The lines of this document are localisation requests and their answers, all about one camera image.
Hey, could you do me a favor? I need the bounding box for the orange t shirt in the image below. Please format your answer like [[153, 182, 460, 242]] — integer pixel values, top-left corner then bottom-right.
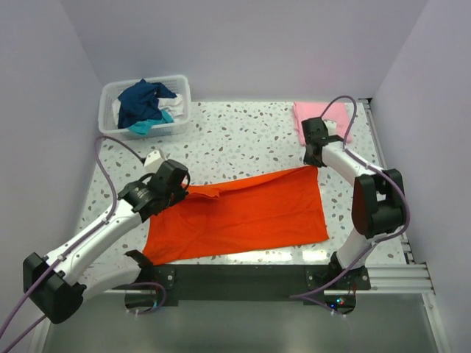
[[144, 166, 329, 265]]

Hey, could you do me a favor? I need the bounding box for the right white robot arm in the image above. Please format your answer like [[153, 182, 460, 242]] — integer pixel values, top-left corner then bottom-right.
[[302, 117, 410, 295]]

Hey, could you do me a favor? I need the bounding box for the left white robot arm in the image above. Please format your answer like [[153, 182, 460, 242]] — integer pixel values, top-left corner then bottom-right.
[[22, 160, 190, 324]]

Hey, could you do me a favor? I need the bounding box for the folded pink t shirt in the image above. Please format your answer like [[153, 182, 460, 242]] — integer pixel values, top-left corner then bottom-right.
[[292, 101, 350, 146]]

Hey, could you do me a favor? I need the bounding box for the teal t shirt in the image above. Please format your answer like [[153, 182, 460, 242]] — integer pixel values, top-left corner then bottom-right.
[[128, 110, 174, 136]]

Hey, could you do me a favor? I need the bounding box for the navy blue t shirt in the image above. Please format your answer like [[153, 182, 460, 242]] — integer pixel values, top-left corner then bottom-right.
[[117, 79, 176, 129]]

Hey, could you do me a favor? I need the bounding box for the white plastic laundry basket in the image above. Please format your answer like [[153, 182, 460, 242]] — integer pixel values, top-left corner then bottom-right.
[[98, 75, 191, 140]]

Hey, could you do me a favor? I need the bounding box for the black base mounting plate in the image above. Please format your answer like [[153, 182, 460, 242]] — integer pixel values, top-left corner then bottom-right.
[[124, 263, 372, 313]]

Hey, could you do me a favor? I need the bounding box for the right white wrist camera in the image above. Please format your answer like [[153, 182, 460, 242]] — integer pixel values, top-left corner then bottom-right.
[[324, 120, 337, 135]]

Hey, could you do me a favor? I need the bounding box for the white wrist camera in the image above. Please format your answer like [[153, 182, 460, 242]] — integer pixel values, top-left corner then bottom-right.
[[144, 149, 165, 173], [324, 120, 337, 135]]

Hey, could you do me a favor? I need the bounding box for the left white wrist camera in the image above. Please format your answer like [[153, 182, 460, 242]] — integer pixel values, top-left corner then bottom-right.
[[144, 149, 165, 173]]

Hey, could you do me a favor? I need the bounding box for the aluminium frame rail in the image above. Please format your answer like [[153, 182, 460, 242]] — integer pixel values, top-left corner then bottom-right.
[[358, 97, 452, 353]]

